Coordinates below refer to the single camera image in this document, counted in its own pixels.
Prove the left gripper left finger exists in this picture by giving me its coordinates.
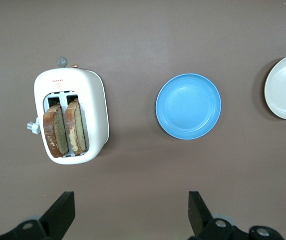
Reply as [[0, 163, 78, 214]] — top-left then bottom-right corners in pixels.
[[0, 191, 76, 240]]

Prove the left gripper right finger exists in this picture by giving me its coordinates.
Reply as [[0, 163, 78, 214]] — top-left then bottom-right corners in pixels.
[[188, 191, 286, 240]]

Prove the toasted bread slice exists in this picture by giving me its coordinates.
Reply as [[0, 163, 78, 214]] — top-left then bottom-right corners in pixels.
[[42, 103, 70, 159], [64, 97, 87, 156]]

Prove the blue plate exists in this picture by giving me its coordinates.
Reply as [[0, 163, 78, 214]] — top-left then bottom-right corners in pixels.
[[155, 73, 222, 140]]

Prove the white toaster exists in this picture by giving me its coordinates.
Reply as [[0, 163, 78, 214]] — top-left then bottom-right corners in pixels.
[[33, 56, 110, 165]]

